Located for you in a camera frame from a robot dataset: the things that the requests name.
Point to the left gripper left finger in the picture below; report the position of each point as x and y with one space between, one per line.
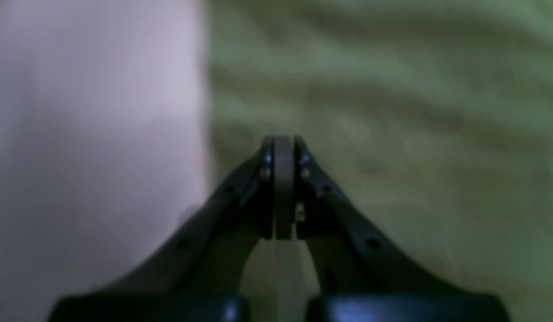
195 275

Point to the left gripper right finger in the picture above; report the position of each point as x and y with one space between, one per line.
362 274

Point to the green t-shirt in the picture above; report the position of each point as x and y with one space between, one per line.
434 116

